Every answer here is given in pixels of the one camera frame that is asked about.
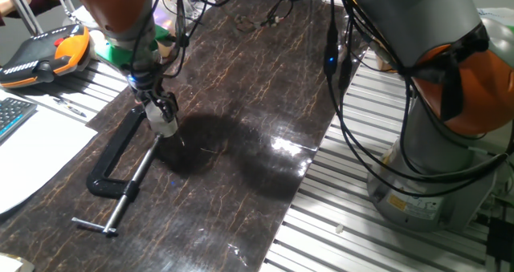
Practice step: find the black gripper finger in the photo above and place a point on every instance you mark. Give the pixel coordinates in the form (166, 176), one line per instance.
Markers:
(168, 105)

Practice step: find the gripper finger with silver pad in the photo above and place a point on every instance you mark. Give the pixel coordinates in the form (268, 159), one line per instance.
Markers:
(140, 99)

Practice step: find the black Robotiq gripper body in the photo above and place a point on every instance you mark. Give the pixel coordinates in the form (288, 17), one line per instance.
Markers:
(146, 83)

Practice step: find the translucent white plastic lid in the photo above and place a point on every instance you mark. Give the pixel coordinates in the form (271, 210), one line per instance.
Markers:
(154, 113)

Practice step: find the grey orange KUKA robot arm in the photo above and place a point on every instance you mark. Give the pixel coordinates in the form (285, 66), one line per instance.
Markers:
(417, 15)

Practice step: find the forearm in dark red sleeve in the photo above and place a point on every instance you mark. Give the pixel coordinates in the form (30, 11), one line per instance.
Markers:
(12, 9)

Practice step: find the bag of yellow sponges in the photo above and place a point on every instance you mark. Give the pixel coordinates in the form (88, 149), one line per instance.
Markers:
(164, 23)

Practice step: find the black metal C-clamp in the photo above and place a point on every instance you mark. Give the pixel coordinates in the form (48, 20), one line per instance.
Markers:
(108, 159)

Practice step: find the dark pen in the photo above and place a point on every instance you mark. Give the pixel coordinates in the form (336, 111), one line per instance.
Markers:
(69, 107)

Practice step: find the orange black teach pendant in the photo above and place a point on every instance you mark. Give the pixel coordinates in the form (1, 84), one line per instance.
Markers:
(40, 59)

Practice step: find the dark marble pattern mat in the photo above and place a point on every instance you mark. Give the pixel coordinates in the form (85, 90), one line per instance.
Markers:
(221, 208)

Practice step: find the large white paper sheet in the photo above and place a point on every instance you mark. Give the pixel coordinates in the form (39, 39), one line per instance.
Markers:
(36, 155)

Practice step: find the small circuit board red light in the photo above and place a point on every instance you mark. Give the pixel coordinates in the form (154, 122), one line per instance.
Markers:
(257, 23)

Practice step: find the black computer keyboard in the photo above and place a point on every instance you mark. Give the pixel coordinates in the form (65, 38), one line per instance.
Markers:
(14, 115)

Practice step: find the small white plastic scrap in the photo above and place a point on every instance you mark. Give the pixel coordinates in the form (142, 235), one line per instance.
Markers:
(339, 228)

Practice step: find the open cardboard box wooden blocks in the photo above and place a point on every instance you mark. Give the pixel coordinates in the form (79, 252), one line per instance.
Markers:
(385, 65)

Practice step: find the black box device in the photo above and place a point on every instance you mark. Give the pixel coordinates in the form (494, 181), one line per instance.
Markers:
(500, 240)

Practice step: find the green wrist mount plate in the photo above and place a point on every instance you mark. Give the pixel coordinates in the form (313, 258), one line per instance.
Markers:
(116, 55)

